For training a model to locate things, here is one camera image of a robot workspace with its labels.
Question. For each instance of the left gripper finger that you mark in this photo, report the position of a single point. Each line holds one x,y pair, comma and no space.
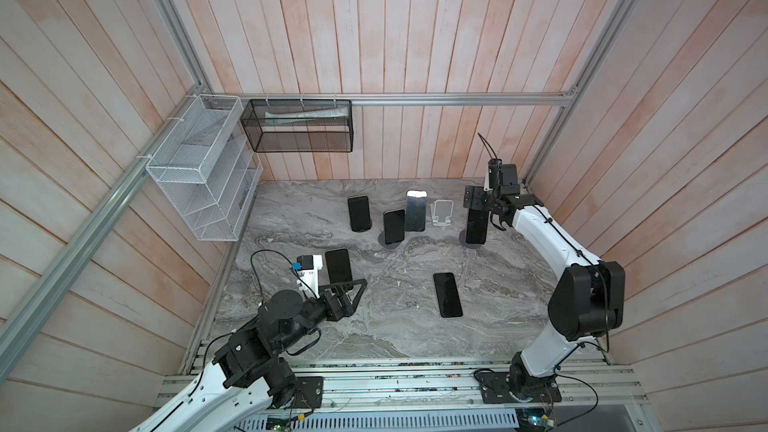
359,286
346,285

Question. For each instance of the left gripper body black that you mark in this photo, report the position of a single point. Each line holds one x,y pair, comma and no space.
334,313

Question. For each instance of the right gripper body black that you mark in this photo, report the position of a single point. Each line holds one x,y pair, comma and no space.
492,197

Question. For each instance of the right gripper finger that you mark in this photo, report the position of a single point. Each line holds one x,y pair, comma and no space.
474,198
500,221

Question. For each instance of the purple phone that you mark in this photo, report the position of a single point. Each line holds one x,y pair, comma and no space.
477,225

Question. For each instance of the white phone stand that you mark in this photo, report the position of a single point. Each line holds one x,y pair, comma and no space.
442,212

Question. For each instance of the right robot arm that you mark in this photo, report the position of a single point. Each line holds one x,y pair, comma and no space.
588,300

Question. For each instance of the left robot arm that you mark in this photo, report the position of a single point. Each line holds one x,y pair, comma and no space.
248,373

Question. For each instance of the purple round phone stand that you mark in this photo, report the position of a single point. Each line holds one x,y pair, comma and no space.
464,243

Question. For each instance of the blue phone upright reflective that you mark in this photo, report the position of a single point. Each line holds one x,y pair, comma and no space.
415,211

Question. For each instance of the black phone centre round stand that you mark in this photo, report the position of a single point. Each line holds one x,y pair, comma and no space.
394,227

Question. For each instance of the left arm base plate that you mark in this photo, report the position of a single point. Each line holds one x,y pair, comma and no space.
305,392

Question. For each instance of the aluminium rail frame front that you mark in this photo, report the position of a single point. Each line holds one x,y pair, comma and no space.
434,394

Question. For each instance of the black wire mesh basket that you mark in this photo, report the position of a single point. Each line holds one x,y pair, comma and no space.
299,125

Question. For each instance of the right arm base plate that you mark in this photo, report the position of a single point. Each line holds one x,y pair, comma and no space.
498,387

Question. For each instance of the white wire mesh shelf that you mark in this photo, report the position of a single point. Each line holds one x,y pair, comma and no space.
205,168

